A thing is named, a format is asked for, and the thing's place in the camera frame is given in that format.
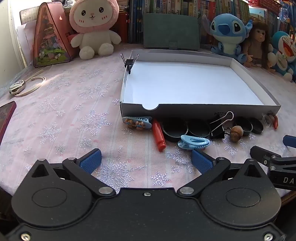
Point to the blue hair clip with bears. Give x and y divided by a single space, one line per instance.
138 121

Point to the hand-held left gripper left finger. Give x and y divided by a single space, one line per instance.
91 160

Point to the blue printed bag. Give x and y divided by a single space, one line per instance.
286 11

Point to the pink bunny plush toy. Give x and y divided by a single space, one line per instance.
94 39

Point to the small black binder clip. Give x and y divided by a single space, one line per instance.
128 62

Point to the red plastic basket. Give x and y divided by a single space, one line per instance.
256 1

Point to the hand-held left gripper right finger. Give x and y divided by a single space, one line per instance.
201 161

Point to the green felt notebook case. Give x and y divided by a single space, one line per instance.
171 30

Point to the large black round lid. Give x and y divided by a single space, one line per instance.
198 128
174 129

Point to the white cardboard box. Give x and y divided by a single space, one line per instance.
185 81

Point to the clear plastic dish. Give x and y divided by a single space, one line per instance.
267 120

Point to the grid cutting mat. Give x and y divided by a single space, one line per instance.
27 15

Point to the blue robot cat plush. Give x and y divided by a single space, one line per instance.
285 51

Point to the brown-haired doll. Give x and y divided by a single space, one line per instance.
257 37

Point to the white paper sheet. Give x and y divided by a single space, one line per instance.
25 34

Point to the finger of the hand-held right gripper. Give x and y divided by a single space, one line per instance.
261 153
290 141

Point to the blue alien plush toy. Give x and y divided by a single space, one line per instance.
227 30

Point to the plain blue hair clip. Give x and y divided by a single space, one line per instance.
192 141

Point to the large black binder clip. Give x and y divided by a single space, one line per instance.
217 133

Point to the pink triangular tin box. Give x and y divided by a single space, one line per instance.
49 41

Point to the brown acorn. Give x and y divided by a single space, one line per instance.
237 133

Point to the row of upright books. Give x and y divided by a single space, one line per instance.
161 5

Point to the dark red flat case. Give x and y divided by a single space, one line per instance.
5 115

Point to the small black round lid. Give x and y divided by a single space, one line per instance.
247 127
257 126

